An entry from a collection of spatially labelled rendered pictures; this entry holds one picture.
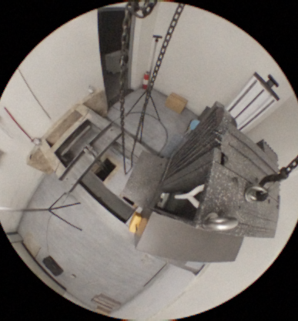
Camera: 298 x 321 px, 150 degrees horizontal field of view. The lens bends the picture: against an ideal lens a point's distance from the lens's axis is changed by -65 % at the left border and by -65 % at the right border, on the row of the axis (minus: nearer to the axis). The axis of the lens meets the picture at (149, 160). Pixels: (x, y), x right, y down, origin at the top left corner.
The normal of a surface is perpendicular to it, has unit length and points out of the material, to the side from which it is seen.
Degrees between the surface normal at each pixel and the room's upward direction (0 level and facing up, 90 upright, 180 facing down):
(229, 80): 90
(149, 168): 0
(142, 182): 0
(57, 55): 90
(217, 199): 0
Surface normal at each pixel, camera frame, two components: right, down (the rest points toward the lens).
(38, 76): 0.80, 0.59
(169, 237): 0.14, -0.33
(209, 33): -0.59, 0.73
